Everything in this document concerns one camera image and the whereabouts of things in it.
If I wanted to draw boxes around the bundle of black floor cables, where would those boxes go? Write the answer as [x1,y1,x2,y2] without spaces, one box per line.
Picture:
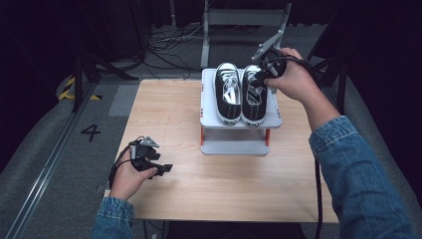
[143,23,203,80]

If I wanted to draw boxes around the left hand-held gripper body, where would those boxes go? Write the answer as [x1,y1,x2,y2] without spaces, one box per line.
[130,135,162,172]

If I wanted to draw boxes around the left hand-held gripper black cable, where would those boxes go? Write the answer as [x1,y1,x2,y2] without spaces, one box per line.
[108,135,145,189]

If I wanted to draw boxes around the black stand legs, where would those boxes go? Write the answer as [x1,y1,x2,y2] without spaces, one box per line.
[307,49,350,117]
[72,49,139,114]

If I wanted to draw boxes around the right hand-held gripper black cable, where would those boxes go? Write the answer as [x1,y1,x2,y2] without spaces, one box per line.
[265,55,324,239]

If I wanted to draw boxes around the hand-held gripper black cable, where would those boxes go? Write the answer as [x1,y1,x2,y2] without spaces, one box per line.
[265,55,324,239]
[108,135,145,189]

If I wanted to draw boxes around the white two-tier shoe rack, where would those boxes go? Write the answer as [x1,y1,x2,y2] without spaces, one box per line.
[198,68,284,157]

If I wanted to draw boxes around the person's left hand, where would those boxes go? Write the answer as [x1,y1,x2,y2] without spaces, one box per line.
[108,156,159,202]

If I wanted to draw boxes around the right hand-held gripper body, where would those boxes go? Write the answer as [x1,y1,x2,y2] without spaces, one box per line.
[251,29,288,80]

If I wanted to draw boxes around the person's right hand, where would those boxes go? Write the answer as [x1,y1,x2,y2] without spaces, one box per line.
[263,47,328,108]

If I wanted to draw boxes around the yellow and black floor tape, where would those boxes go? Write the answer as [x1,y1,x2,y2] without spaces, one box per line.
[58,77,103,102]

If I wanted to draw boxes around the grey metal stand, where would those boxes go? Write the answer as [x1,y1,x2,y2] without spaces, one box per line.
[200,0,293,73]

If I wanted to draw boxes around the metal floor rail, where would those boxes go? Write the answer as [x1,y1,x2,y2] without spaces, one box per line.
[3,83,98,239]

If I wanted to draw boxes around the black canvas sneaker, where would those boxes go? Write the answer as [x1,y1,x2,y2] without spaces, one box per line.
[213,62,243,127]
[240,64,269,127]

